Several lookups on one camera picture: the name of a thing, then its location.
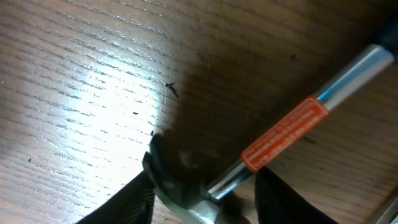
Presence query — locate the small claw hammer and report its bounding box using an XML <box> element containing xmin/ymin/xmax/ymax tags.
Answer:
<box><xmin>143</xmin><ymin>44</ymin><xmax>397</xmax><ymax>223</ymax></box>

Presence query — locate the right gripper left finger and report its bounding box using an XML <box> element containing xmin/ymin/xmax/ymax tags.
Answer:
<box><xmin>76</xmin><ymin>172</ymin><xmax>155</xmax><ymax>224</ymax></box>

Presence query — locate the chrome combination wrench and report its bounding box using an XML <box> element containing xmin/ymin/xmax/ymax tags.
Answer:
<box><xmin>367</xmin><ymin>195</ymin><xmax>397</xmax><ymax>224</ymax></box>

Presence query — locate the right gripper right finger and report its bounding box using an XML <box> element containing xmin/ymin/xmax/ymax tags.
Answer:
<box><xmin>255</xmin><ymin>167</ymin><xmax>337</xmax><ymax>224</ymax></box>

